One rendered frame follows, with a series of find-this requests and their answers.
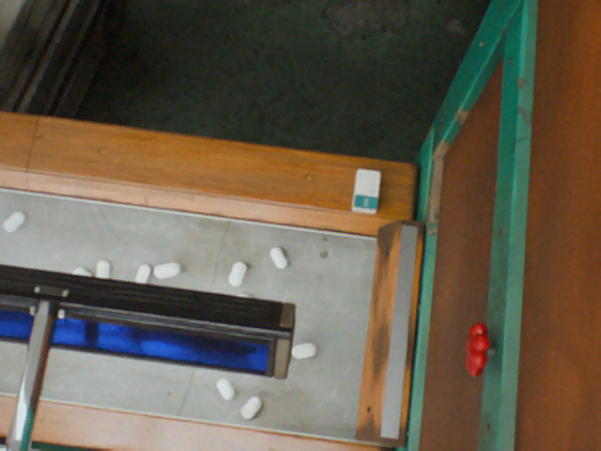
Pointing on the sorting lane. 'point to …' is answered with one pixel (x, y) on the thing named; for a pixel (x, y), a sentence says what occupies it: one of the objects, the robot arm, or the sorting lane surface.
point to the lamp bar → (153, 322)
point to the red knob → (478, 349)
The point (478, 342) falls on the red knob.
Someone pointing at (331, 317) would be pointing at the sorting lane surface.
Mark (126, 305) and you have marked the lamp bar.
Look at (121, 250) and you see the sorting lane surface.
